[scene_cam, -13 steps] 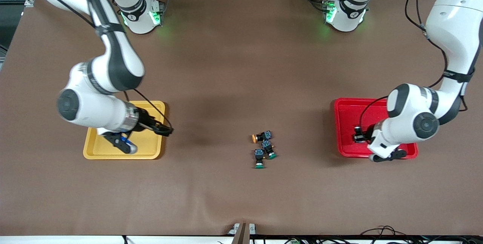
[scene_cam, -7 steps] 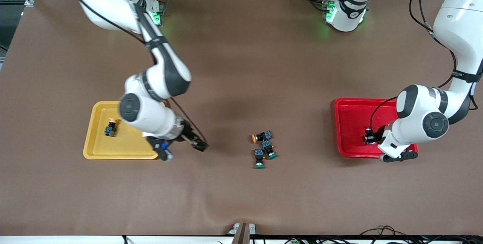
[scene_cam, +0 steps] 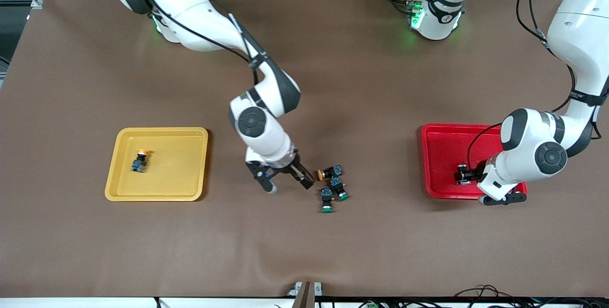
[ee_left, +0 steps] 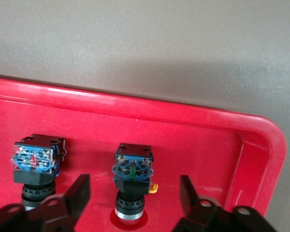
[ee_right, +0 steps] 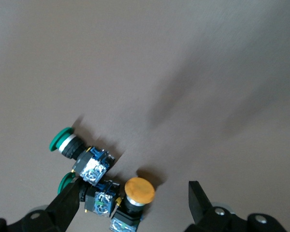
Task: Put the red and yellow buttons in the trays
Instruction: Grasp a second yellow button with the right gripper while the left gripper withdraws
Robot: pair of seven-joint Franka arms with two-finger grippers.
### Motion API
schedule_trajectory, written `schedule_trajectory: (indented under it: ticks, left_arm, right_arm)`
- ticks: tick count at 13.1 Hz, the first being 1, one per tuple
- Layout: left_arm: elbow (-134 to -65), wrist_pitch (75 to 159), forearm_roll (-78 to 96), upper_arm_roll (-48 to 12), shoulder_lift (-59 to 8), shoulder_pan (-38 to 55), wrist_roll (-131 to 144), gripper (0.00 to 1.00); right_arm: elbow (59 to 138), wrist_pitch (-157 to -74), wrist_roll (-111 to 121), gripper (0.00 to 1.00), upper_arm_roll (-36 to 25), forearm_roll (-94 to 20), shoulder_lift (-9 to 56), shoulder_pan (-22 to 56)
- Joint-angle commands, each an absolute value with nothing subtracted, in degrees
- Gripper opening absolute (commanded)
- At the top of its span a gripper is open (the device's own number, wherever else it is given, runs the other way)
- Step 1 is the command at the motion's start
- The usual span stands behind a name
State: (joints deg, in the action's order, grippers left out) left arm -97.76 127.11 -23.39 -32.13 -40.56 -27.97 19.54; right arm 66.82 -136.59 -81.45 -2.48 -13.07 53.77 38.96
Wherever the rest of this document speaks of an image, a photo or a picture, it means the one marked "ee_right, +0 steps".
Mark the brown table cloth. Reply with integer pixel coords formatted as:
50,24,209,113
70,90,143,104
0,0,290,232

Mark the green push button switch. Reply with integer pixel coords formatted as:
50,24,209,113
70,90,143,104
49,127,116,186
57,172,123,218

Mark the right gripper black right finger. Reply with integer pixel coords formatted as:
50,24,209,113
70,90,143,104
185,180,251,232

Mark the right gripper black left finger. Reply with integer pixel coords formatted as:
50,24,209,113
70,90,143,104
7,180,80,232

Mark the yellow push button switch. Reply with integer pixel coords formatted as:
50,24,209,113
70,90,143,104
109,177,156,232

